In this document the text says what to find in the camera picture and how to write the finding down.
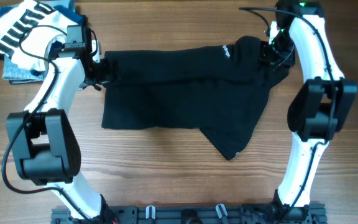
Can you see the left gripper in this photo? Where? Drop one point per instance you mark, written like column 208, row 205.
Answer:
column 105, row 65

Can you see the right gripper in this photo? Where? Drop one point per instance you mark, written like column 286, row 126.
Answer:
column 264, row 60

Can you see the black t-shirt with logo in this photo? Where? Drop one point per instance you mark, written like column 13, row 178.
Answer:
column 220, row 90

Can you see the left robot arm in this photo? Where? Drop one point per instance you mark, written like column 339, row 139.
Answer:
column 43, row 153

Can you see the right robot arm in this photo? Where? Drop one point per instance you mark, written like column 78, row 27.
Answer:
column 320, row 108

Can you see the white shirt with black letters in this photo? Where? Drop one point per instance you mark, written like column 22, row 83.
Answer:
column 32, row 26

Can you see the light grey-blue folded garment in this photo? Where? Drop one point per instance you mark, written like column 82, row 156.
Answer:
column 14, row 73

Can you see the dark blue folded garment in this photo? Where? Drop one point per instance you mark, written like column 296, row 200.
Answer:
column 70, row 15

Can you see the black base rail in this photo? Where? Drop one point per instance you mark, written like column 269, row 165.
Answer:
column 246, row 213

